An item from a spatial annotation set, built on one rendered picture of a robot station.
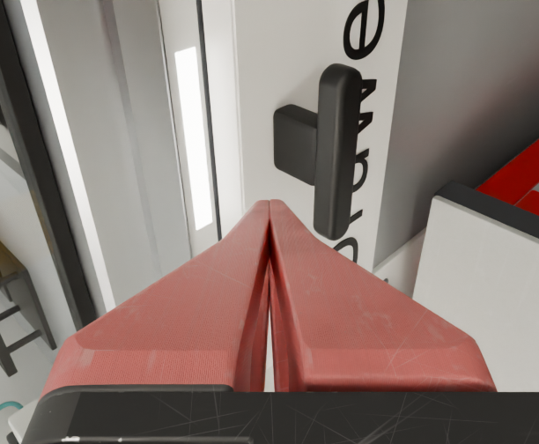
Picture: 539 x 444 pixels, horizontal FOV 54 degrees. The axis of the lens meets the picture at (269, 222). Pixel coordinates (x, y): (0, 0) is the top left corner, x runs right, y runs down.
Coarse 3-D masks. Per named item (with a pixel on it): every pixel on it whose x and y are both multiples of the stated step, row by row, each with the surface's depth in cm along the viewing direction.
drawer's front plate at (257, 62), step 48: (240, 0) 18; (288, 0) 20; (336, 0) 22; (384, 0) 24; (240, 48) 19; (288, 48) 21; (336, 48) 23; (384, 48) 25; (240, 96) 20; (288, 96) 22; (384, 96) 27; (240, 144) 21; (384, 144) 29; (240, 192) 22; (288, 192) 25; (336, 240) 30
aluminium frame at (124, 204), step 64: (0, 0) 16; (64, 0) 15; (128, 0) 17; (0, 64) 17; (64, 64) 16; (128, 64) 18; (64, 128) 17; (128, 128) 19; (64, 192) 19; (128, 192) 21; (64, 256) 21; (128, 256) 21
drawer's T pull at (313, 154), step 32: (320, 96) 19; (352, 96) 19; (288, 128) 21; (320, 128) 20; (352, 128) 20; (288, 160) 22; (320, 160) 20; (352, 160) 21; (320, 192) 21; (320, 224) 22
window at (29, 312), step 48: (0, 96) 17; (0, 144) 18; (0, 192) 19; (0, 240) 19; (48, 240) 21; (0, 288) 20; (48, 288) 22; (0, 336) 21; (48, 336) 23; (0, 384) 22; (0, 432) 23
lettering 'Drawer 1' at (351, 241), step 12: (360, 12) 23; (384, 12) 24; (348, 24) 23; (348, 36) 23; (360, 36) 24; (348, 48) 23; (360, 48) 24; (372, 48) 25; (372, 84) 26; (360, 120) 26; (372, 120) 27; (360, 156) 28; (360, 180) 29; (360, 216) 31; (348, 240) 31
